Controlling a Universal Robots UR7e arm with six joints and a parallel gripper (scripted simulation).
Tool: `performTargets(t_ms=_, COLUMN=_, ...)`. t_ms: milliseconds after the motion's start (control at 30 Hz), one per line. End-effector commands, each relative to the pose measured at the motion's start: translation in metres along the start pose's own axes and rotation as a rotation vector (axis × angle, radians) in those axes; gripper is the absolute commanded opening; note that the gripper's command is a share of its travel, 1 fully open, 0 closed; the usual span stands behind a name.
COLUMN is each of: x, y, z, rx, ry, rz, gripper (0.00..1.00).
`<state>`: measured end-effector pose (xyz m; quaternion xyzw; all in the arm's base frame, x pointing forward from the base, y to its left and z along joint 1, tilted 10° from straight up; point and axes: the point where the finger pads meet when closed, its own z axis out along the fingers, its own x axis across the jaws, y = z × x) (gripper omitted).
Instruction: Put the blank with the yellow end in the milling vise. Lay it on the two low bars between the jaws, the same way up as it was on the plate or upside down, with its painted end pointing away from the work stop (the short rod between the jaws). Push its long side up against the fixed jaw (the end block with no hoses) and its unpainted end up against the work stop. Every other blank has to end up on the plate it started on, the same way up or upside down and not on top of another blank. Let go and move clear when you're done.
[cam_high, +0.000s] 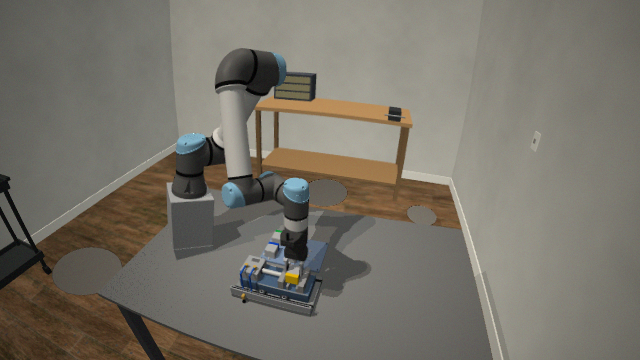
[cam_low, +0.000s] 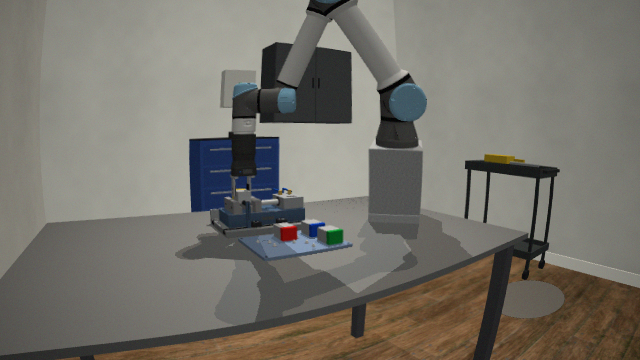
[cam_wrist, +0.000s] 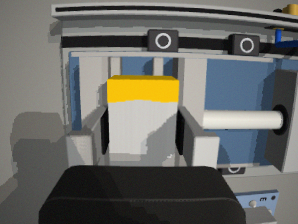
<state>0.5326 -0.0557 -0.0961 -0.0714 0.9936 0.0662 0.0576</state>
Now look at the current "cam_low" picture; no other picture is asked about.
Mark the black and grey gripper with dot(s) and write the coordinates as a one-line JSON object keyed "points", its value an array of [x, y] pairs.
{"points": [[243, 142]]}

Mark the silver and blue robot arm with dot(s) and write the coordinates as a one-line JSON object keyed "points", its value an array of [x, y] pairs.
{"points": [[404, 100]]}

